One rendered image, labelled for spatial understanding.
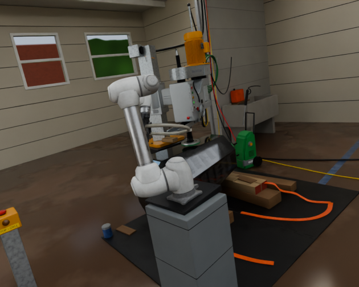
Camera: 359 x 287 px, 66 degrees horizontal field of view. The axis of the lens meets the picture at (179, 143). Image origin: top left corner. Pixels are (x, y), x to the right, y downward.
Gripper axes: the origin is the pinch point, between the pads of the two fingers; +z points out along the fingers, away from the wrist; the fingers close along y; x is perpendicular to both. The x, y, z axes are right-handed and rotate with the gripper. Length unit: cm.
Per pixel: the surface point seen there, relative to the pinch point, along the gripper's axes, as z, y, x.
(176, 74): -71, 54, 8
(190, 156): 12, 79, 10
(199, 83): -78, 109, 15
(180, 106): -42, 68, 14
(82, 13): -457, 291, 541
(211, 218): 59, -7, -65
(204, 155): 10, 96, 3
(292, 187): 48, 191, -62
